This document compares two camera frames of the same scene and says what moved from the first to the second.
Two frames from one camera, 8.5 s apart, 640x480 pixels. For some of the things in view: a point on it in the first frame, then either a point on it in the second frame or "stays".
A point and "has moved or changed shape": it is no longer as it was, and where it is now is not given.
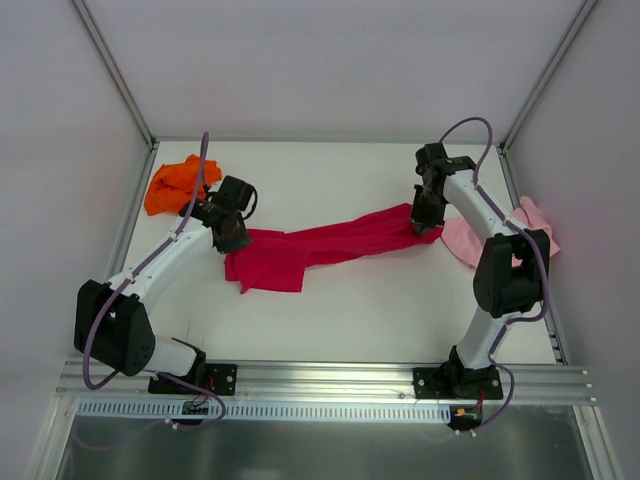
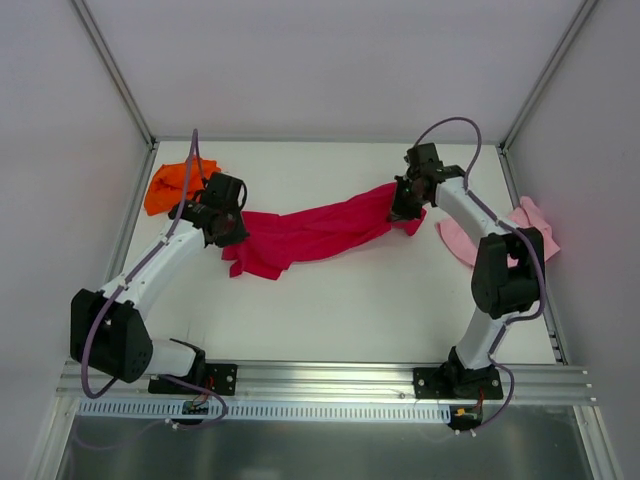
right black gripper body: x=426 y=216 to x=405 y=201
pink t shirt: x=469 y=248 stays
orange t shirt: x=174 y=186 stays
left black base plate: x=220 y=378 stays
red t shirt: x=277 y=261 has moved or changed shape
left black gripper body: x=232 y=236 stays
